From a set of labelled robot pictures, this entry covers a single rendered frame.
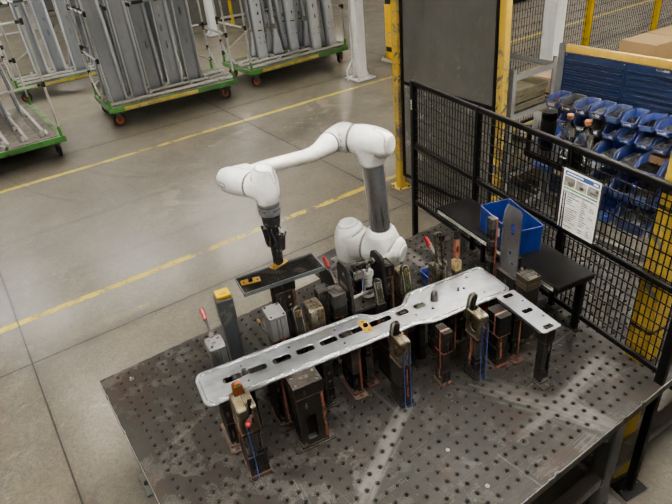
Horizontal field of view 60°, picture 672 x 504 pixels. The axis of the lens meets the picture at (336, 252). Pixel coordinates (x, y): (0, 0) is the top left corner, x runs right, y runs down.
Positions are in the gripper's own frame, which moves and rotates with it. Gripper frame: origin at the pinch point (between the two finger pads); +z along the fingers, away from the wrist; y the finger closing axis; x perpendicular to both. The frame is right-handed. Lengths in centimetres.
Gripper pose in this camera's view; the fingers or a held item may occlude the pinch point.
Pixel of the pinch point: (277, 256)
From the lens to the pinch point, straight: 245.9
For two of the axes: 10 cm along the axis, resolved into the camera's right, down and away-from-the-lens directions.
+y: 7.7, 2.8, -5.7
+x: 6.3, -4.6, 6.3
